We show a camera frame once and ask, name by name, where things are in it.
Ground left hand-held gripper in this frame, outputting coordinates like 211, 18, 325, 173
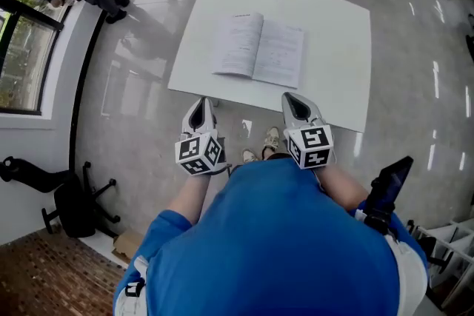
174, 96, 227, 177

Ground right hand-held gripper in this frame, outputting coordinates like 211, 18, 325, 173
281, 92, 335, 170

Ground white book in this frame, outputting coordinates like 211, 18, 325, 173
211, 12, 306, 90

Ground person's right forearm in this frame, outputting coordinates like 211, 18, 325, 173
317, 162, 371, 212

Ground person's left forearm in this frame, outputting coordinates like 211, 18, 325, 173
166, 173, 214, 225

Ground person's right white sneaker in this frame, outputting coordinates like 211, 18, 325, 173
262, 126, 281, 153

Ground person's white sneaker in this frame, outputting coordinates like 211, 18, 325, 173
241, 148, 261, 164
262, 126, 281, 153

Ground person's dark shorts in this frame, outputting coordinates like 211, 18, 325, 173
261, 152, 294, 162

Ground person's left white sneaker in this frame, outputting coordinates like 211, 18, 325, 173
241, 148, 261, 164

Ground white table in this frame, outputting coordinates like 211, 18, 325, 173
167, 0, 373, 134

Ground person's blue shirt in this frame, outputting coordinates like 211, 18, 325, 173
113, 158, 430, 316

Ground cardboard box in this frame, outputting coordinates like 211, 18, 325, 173
111, 229, 146, 266

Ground black framed window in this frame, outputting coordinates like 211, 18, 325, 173
0, 0, 64, 116

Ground white metal rack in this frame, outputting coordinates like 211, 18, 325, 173
407, 217, 474, 312

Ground black phone on mount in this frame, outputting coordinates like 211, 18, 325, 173
364, 155, 415, 236

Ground black chair frame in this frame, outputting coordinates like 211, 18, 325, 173
406, 219, 455, 275

